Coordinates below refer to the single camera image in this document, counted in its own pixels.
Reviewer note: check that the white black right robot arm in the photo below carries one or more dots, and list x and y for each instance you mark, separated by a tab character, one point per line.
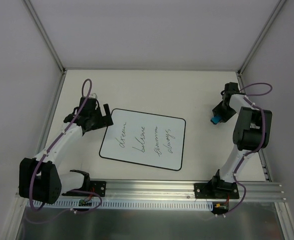
251	134

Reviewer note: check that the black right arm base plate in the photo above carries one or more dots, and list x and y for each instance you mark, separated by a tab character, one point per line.
218	191

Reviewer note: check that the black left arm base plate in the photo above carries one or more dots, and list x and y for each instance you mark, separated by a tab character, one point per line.
96	186

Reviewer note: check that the aluminium left corner post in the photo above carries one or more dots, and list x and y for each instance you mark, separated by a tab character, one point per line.
36	19

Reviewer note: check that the white whiteboard black frame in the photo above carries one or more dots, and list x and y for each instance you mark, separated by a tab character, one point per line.
145	139

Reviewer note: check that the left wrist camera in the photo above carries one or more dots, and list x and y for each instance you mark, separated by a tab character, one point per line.
93	96

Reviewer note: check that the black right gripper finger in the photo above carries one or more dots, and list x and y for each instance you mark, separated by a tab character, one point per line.
226	115
219	109

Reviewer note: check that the aluminium right corner post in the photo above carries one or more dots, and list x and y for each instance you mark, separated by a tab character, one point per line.
262	34

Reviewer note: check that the white slotted cable duct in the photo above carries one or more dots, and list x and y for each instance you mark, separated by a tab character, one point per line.
119	204

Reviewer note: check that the aluminium front mounting rail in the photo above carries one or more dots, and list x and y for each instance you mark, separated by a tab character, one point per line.
169	190

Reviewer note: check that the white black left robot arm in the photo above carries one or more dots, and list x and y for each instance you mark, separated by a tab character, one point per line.
39	179

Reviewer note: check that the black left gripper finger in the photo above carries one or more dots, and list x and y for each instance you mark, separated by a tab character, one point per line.
102	123
107	110

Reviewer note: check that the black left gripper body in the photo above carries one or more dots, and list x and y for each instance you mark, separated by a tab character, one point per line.
99	121

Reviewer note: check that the aluminium corner post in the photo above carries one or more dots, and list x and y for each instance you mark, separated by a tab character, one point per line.
36	19
262	34

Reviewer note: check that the blue whiteboard eraser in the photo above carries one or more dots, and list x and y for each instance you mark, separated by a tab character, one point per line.
216	119

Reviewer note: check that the aluminium left floor rail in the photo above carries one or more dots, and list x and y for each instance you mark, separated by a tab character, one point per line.
49	119

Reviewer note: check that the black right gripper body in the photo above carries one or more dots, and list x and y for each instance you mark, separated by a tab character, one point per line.
220	113

